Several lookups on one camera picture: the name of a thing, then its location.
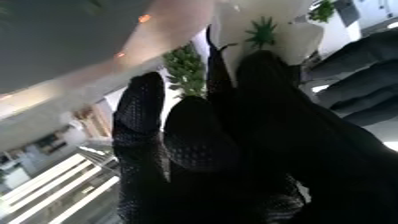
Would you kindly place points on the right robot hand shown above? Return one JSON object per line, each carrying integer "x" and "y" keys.
{"x": 260, "y": 150}

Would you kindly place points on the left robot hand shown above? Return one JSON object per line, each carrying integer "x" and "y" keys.
{"x": 367, "y": 83}

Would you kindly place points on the dark green stem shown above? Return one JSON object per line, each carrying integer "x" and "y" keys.
{"x": 218, "y": 73}

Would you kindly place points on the white sheet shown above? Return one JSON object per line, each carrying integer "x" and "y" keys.
{"x": 285, "y": 23}

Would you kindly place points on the dark green flower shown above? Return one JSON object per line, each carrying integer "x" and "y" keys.
{"x": 262, "y": 32}

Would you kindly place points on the green sprig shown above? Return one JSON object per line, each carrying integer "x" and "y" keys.
{"x": 186, "y": 71}

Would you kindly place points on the dark mat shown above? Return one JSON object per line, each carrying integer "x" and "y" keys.
{"x": 65, "y": 36}

